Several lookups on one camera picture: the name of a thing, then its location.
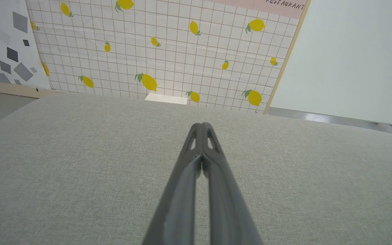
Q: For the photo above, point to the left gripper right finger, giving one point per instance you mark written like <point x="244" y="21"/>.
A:
<point x="228" y="207"/>

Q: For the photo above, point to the terrazzo print white panel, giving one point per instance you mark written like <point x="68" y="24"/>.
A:
<point x="2" y="41"/>

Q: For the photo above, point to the small white box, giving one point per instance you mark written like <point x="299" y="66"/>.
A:
<point x="166" y="98"/>

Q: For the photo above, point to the shiny metal wall rail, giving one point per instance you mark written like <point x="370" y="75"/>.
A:
<point x="335" y="119"/>

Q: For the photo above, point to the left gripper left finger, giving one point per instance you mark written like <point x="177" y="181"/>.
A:
<point x="177" y="204"/>

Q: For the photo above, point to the lemon print grid panel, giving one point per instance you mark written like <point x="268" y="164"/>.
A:
<point x="182" y="51"/>

